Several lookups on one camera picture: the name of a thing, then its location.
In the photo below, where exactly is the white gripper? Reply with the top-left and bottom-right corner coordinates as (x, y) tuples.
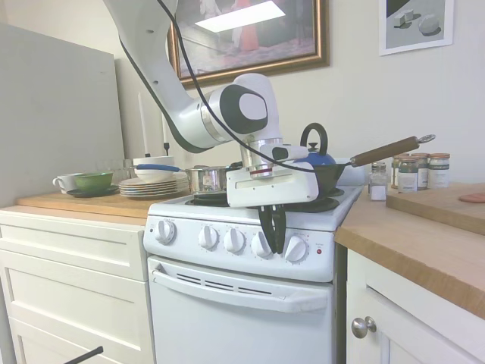
(226, 160), (321, 255)

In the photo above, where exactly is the white burner knob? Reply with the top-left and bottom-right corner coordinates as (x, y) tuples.
(223, 227), (246, 254)
(283, 235), (309, 262)
(251, 231), (274, 259)
(198, 225), (221, 251)

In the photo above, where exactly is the white electric stove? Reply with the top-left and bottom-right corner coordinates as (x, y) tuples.
(142, 172), (365, 364)

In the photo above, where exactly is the black coil burner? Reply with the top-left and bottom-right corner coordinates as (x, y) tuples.
(184, 192), (230, 208)

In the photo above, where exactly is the large white oven knob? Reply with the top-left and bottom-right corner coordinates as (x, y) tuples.
(155, 219), (178, 245)

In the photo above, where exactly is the glass salt shaker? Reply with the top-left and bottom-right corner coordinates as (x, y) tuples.
(368, 161), (388, 202)

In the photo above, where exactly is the cream dinner plate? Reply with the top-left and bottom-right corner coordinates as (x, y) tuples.
(119, 177), (189, 187)
(120, 184), (189, 192)
(119, 182), (189, 190)
(120, 189), (189, 197)
(123, 191), (188, 199)
(120, 187), (189, 194)

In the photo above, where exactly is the white stacked bowl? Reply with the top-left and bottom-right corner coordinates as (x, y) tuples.
(133, 155), (177, 168)
(134, 167), (180, 183)

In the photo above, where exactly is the silver cabinet knob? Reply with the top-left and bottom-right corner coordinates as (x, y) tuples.
(351, 315), (378, 340)

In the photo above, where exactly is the spice jar copper lid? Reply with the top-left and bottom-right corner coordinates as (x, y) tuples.
(397, 156), (420, 193)
(411, 152), (431, 191)
(391, 153), (412, 190)
(428, 152), (452, 190)

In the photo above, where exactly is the white taper candle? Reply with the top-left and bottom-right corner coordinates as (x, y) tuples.
(161, 112), (171, 151)

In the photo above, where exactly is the wooden cutting board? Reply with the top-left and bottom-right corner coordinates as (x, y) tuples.
(385, 181), (485, 237)

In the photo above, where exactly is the clear drinking glass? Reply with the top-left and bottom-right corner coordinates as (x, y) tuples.
(113, 158), (136, 180)

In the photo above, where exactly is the white cabinet with knob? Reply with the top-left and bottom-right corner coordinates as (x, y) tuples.
(346, 245), (485, 364)

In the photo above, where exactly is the gold framed painting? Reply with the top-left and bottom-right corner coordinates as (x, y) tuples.
(167, 0), (331, 90)

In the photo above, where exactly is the green bowl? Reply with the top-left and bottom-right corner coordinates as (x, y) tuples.
(73, 171), (115, 191)

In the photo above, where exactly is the white drawer cabinet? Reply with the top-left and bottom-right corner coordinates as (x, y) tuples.
(0, 206), (157, 364)

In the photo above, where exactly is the white cup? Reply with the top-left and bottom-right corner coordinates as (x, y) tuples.
(52, 173), (83, 195)

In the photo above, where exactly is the black rod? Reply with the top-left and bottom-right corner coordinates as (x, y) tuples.
(63, 345), (105, 364)

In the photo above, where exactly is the tall white panel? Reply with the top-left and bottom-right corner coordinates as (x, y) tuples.
(0, 22), (127, 212)

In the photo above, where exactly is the grey shapes print large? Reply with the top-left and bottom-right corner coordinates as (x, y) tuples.
(378, 0), (455, 58)

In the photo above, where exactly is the white oven door handle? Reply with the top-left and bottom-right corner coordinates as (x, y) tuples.
(150, 264), (329, 314)

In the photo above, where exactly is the black wok wooden handle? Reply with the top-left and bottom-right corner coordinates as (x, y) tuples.
(284, 133), (437, 191)

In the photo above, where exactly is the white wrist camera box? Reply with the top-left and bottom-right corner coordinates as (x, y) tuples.
(259, 143), (309, 162)

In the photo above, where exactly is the blue kettle black handle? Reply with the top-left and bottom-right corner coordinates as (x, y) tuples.
(299, 122), (338, 168)

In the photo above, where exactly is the steel saucepan blue handle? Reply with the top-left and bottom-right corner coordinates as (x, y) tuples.
(135, 163), (229, 195)

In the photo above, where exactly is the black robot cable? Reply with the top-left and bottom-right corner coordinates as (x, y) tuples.
(117, 0), (318, 174)

